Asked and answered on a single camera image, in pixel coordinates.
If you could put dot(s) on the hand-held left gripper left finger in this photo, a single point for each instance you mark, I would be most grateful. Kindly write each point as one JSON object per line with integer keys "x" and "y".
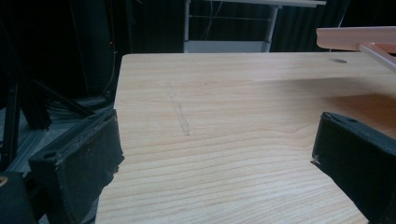
{"x": 81, "y": 165}

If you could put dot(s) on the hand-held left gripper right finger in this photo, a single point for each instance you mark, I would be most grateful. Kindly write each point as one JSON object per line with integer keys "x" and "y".
{"x": 358, "y": 161}

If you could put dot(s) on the black metal stand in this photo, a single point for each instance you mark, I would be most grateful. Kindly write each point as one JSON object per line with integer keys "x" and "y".
{"x": 28, "y": 118}

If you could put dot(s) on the pink plastic rack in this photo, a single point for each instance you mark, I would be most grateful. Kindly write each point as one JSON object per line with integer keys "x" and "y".
{"x": 358, "y": 39}

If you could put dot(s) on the dark curtain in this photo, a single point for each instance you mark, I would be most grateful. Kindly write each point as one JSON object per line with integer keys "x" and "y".
{"x": 308, "y": 28}

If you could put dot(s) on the white metal table frame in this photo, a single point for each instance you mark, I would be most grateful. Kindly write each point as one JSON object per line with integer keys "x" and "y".
{"x": 230, "y": 31}

